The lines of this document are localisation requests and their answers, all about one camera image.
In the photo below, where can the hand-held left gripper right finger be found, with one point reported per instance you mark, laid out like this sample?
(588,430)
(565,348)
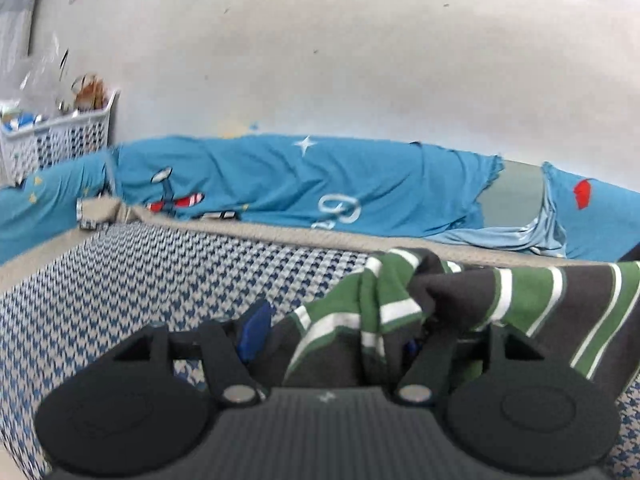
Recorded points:
(430,360)

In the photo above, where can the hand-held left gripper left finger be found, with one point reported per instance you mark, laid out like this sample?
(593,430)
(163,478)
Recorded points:
(255,327)

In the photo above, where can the green grey striped shirt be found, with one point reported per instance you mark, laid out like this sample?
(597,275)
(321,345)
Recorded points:
(525,290)

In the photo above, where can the blue houndstooth mattress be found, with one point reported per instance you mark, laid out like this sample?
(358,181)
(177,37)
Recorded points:
(150,280)

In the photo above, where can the blue airplane print bumper cover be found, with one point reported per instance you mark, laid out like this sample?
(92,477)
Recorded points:
(280,180)

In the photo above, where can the white plastic basket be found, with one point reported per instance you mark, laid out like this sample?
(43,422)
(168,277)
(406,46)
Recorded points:
(65,135)

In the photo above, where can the brown plush toy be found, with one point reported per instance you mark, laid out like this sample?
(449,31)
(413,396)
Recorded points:
(90,92)

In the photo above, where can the clear plastic bag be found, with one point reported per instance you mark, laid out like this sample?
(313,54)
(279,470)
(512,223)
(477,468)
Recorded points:
(42,80)

